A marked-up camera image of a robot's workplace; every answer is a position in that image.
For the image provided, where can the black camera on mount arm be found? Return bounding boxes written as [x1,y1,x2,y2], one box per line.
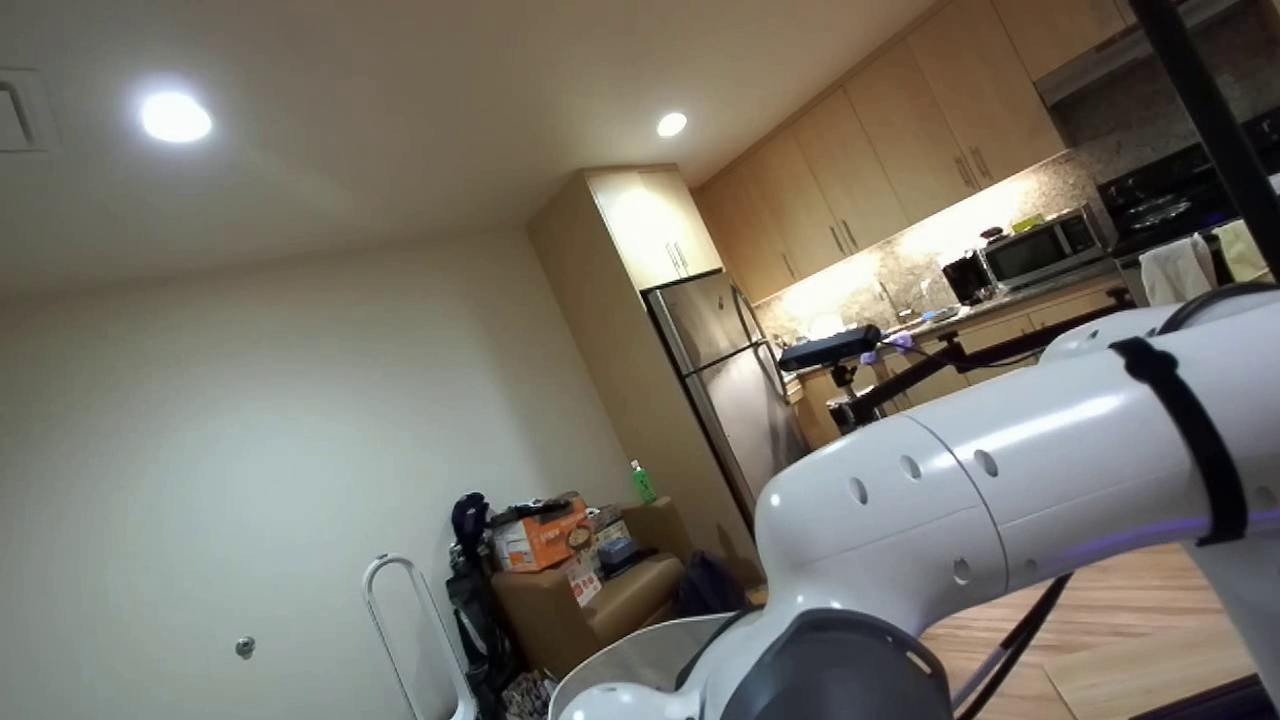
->
[778,296,1114,446]

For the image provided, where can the light wood kitchen cabinets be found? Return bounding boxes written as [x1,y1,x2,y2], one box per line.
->
[533,0,1132,564]

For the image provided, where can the brown cardboard box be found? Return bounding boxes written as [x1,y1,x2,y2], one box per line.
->
[493,551,682,677]

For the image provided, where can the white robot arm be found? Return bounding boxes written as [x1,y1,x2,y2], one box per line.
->
[550,283,1280,720]

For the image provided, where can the silver microwave oven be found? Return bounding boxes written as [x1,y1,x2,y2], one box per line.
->
[979,208,1105,291]

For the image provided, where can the green bottle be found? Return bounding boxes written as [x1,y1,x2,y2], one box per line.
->
[627,461,658,509]

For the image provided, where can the black tripod pole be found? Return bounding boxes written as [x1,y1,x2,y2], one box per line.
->
[1127,0,1280,282]

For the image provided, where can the stainless steel refrigerator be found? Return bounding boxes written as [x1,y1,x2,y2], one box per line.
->
[639,272,806,524]

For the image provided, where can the orange cardboard box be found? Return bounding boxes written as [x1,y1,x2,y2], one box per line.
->
[493,502,593,574]

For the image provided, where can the white metal rack frame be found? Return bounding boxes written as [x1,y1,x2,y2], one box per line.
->
[363,551,478,720]

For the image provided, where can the grey fabric laundry bag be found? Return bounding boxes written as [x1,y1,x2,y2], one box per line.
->
[546,613,728,720]

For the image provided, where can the small ceiling light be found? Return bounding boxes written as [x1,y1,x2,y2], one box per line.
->
[650,109,690,140]

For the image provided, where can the round ceiling light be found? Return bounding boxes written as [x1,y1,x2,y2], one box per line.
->
[137,83,217,150]

